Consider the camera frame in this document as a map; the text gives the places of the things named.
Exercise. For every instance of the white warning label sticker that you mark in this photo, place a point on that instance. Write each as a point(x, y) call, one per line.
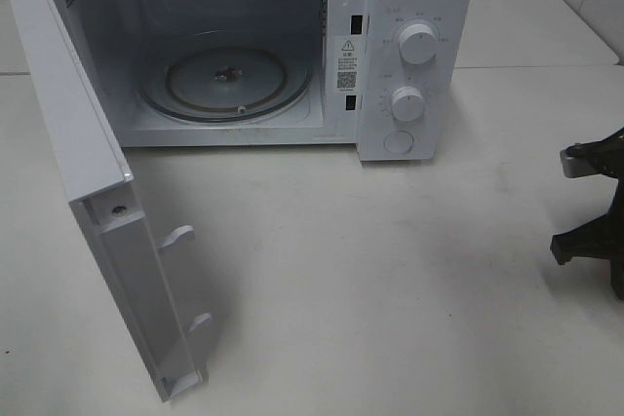
point(347, 58)

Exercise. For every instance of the white lower timer knob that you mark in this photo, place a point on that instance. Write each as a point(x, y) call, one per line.
point(407, 104)

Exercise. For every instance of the glass microwave turntable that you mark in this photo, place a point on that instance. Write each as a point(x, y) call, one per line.
point(228, 76)

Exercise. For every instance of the white upper power knob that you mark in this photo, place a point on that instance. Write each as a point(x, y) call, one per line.
point(418, 42)

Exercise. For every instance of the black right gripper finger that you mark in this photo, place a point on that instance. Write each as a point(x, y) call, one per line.
point(601, 238)
point(603, 157)

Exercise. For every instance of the white microwave oven body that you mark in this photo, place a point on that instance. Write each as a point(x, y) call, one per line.
point(121, 33)

